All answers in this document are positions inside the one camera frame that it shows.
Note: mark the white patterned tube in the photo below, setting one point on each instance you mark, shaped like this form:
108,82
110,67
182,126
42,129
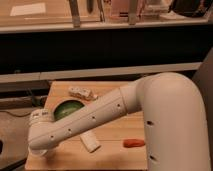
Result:
82,93

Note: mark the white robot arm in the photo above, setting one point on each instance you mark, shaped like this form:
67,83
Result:
175,122

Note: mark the wooden board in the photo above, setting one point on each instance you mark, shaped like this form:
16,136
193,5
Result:
67,153

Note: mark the white paper sheet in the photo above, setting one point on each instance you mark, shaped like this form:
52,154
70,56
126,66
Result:
36,8

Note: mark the white rectangular block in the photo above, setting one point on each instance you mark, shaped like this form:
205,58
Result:
90,141

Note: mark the grey metal post right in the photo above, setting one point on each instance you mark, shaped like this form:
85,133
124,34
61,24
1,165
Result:
132,13

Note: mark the red oblong object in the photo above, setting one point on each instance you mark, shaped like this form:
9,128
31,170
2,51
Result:
130,143

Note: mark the grey metal post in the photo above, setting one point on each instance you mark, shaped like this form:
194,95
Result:
132,13
75,13

